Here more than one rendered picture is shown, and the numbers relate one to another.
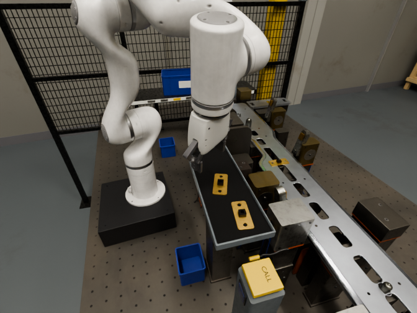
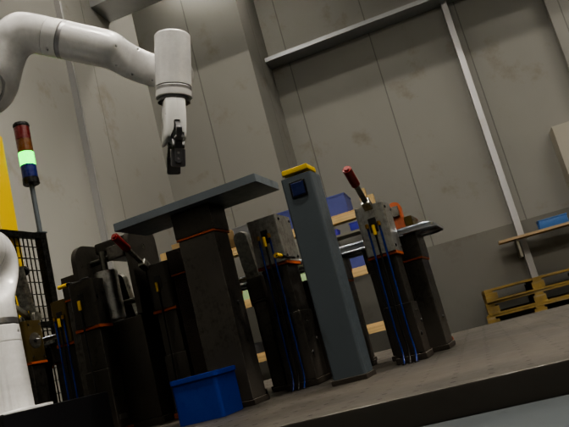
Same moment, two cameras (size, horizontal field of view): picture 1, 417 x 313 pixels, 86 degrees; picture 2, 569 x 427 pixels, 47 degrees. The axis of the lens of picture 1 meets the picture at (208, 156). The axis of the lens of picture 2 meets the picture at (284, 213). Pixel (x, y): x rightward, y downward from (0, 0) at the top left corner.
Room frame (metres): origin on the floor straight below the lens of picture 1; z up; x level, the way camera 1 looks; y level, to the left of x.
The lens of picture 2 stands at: (-0.49, 1.07, 0.79)
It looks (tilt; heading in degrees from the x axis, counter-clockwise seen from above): 11 degrees up; 303
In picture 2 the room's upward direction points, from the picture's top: 15 degrees counter-clockwise
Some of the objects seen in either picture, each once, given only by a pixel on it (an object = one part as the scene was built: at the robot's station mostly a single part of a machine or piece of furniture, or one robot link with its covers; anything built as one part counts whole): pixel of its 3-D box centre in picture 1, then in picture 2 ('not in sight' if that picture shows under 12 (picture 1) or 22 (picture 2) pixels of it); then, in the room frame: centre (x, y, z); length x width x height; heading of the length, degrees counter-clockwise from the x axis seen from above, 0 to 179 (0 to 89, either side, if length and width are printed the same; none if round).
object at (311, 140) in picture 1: (301, 170); not in sight; (0.87, -0.47, 0.87); 0.12 x 0.07 x 0.35; 104
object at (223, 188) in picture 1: (220, 182); not in sight; (0.46, -0.03, 1.17); 0.08 x 0.04 x 0.01; 174
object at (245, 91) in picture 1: (241, 113); not in sight; (1.52, -0.25, 0.88); 0.08 x 0.08 x 0.36; 14
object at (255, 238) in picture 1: (221, 184); (196, 207); (0.46, -0.04, 1.16); 0.37 x 0.14 x 0.02; 14
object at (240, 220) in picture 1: (242, 213); not in sight; (0.35, -0.08, 1.17); 0.08 x 0.04 x 0.01; 7
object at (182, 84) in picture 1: (184, 81); not in sight; (1.58, 0.17, 1.10); 0.30 x 0.17 x 0.13; 99
